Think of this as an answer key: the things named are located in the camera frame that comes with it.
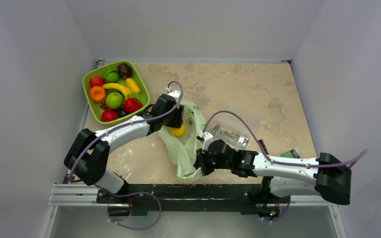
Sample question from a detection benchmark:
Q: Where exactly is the pale green plastic bag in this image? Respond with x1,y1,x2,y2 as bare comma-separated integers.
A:
158,101,206,180

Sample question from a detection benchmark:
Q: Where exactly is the red fake tomato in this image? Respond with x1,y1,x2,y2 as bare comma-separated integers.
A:
123,98,142,114

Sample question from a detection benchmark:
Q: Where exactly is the green fake apple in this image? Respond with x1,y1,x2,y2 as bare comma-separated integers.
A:
105,92,124,109

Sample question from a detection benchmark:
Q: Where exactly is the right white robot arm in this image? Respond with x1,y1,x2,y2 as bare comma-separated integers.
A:
194,140,352,205

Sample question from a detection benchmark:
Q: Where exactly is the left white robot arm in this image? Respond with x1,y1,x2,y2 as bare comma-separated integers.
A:
63,90,184,203

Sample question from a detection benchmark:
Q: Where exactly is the light green fake starfruit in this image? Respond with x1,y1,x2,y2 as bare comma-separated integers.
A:
129,92,140,100

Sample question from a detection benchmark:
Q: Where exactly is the dark fake plum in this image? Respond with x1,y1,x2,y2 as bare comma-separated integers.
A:
118,109,128,118

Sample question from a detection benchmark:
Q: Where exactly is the yellow fake banana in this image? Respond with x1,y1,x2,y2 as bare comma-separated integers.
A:
102,83,131,99

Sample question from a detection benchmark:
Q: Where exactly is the yellow fake lemon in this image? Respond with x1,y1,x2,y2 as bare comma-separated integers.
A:
126,78,141,94

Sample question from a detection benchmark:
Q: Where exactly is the red fake pomegranate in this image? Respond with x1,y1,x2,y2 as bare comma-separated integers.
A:
101,110,118,122

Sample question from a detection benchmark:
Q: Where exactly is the dark maroon fake fruit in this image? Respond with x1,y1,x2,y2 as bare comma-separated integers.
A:
117,63,133,79

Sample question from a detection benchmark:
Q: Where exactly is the fake red grapes bunch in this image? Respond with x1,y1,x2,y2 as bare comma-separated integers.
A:
99,101,110,110

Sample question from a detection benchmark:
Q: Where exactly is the green fake watermelon ball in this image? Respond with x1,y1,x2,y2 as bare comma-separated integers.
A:
103,69,120,83

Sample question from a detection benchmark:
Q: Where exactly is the orange fake fruit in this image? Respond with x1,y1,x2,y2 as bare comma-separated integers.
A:
89,86,106,103

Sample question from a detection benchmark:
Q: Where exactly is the red fake apple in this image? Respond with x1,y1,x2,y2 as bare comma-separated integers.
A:
89,75,106,88

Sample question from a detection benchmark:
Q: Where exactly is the green plastic tray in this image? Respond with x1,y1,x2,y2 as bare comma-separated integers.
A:
83,61,150,126

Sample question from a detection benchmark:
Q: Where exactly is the green bit box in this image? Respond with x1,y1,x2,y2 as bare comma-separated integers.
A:
279,148,302,159

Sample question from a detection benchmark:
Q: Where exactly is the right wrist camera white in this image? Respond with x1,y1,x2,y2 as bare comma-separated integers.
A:
197,132,214,151

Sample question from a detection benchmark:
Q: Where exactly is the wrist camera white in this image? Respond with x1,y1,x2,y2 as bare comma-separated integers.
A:
166,86,183,103
197,132,214,151

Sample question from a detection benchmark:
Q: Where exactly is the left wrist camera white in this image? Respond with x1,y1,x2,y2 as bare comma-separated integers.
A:
166,86,183,103

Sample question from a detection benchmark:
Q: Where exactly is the black aluminium base frame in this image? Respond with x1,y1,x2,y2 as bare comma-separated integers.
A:
48,182,338,218

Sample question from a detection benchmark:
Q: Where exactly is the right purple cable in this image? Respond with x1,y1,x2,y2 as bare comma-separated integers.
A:
201,110,369,224

